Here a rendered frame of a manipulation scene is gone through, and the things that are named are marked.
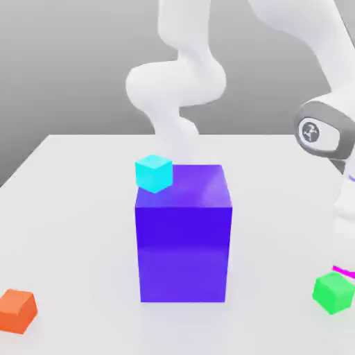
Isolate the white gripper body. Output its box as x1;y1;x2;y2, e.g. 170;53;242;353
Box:
331;172;355;243

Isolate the small orange cube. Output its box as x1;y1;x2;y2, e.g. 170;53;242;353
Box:
0;288;39;336

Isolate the small magenta cube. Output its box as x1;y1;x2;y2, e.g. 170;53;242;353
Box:
332;265;355;280

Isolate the small green cube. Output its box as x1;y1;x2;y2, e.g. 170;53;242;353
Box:
312;271;355;316

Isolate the large purple box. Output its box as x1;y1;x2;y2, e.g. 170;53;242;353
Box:
135;164;233;304

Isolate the small cyan cube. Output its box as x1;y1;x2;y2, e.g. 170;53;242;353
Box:
135;154;174;194

